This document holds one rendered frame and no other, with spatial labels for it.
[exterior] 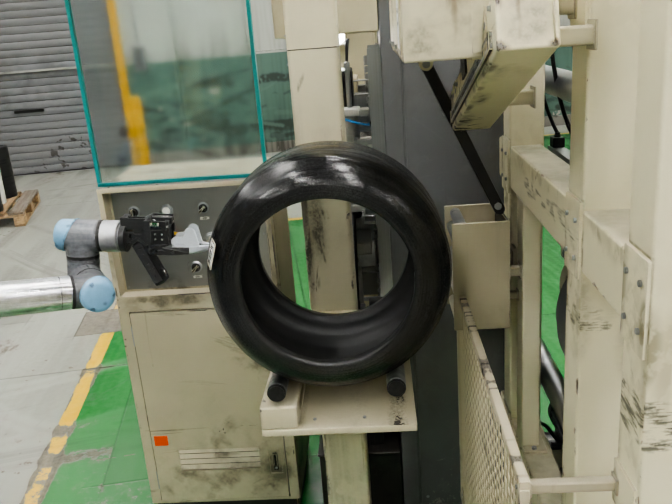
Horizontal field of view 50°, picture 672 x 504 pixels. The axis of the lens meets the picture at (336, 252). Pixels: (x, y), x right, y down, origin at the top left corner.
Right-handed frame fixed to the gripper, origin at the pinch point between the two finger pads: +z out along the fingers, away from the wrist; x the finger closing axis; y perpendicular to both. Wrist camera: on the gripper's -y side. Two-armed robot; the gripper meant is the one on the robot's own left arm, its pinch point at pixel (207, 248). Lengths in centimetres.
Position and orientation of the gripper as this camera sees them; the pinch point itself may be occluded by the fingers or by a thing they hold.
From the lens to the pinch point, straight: 170.0
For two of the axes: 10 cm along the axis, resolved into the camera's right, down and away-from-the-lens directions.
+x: 0.5, -3.2, 9.5
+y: 0.3, -9.5, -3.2
